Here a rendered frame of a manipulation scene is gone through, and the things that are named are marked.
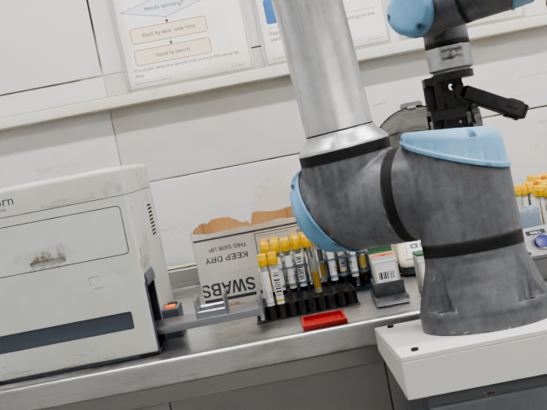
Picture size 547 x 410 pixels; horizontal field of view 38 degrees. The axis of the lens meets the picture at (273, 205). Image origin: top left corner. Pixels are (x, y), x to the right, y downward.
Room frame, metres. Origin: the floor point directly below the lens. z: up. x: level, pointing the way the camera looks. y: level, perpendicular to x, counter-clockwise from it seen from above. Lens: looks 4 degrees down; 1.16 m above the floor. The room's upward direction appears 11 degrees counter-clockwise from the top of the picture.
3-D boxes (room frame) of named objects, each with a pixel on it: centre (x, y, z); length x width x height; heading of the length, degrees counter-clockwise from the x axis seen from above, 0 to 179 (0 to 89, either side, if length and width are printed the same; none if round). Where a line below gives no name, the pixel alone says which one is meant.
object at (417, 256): (1.31, -0.23, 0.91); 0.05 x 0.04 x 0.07; 0
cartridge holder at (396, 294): (1.30, -0.16, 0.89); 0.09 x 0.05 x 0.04; 178
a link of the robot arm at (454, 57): (1.37, -0.34, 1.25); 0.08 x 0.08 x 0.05
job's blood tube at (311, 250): (1.36, -0.05, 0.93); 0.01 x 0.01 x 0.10
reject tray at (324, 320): (1.23, -0.04, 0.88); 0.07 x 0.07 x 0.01; 0
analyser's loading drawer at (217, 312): (1.27, 0.15, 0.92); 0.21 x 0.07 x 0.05; 90
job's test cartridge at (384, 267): (1.30, -0.16, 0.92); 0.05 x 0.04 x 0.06; 178
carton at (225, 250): (1.66, 0.05, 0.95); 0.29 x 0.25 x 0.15; 0
